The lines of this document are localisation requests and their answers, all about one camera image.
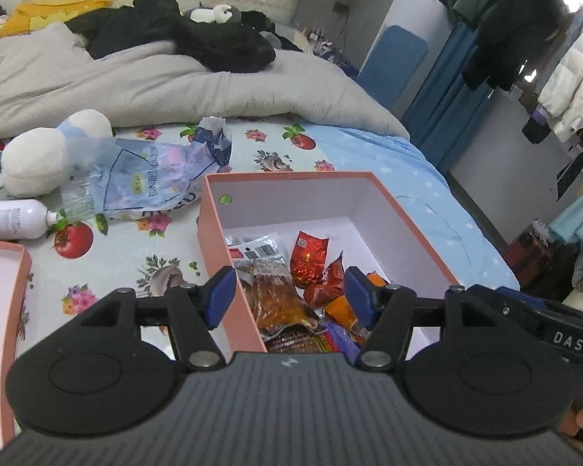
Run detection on floral fruit print cloth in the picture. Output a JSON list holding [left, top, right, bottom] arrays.
[[0, 123, 351, 321]]

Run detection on clear blue printed plastic bag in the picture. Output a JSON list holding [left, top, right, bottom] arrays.
[[61, 115, 234, 222]]

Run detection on red brown bag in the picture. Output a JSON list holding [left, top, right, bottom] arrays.
[[504, 222, 580, 303]]

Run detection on white blue plush toy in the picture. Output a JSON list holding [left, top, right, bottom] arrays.
[[0, 109, 115, 203]]

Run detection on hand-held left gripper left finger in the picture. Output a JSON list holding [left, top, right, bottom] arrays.
[[79, 265, 237, 370]]

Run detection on blue padded board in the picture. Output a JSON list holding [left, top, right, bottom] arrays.
[[357, 24, 429, 108]]

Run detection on yellow cloth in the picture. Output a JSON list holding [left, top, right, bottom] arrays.
[[0, 0, 115, 42]]

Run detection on blue curtain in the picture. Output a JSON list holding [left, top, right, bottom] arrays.
[[401, 22, 494, 176]]

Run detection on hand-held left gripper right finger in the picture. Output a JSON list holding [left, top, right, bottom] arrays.
[[344, 265, 500, 370]]

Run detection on small white plush toy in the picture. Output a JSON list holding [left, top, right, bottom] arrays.
[[189, 4, 234, 24]]

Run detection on teal cloth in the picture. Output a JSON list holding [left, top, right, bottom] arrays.
[[549, 188, 583, 249]]

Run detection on hanging white puffer jacket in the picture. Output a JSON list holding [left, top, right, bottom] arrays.
[[537, 7, 583, 145]]

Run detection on white spray bottle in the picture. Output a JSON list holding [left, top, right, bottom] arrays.
[[0, 199, 62, 242]]

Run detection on group of small bottles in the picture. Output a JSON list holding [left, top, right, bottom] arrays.
[[303, 29, 351, 67]]

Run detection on orange box lid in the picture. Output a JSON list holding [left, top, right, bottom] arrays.
[[0, 239, 34, 447]]

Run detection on blue white snack packet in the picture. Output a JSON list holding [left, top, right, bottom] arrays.
[[325, 320, 361, 362]]

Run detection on dark red snack packet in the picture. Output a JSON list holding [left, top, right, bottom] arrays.
[[303, 251, 347, 308]]

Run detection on orange snack packet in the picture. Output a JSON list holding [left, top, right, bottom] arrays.
[[323, 272, 390, 333]]

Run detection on grey quilt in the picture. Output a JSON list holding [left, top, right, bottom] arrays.
[[0, 22, 412, 143]]

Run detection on black fleece clothes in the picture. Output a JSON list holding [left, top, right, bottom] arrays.
[[65, 0, 278, 75]]

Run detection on hanging black jacket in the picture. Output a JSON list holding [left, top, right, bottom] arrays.
[[461, 0, 570, 94]]

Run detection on shiny red snack packet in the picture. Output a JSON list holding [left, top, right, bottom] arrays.
[[290, 231, 330, 288]]

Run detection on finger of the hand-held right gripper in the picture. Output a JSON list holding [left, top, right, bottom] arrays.
[[467, 283, 548, 332]]

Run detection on clear brown snack packet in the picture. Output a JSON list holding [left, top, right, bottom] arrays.
[[225, 233, 322, 339]]

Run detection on orange cardboard box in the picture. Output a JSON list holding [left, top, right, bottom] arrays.
[[197, 171, 467, 356]]

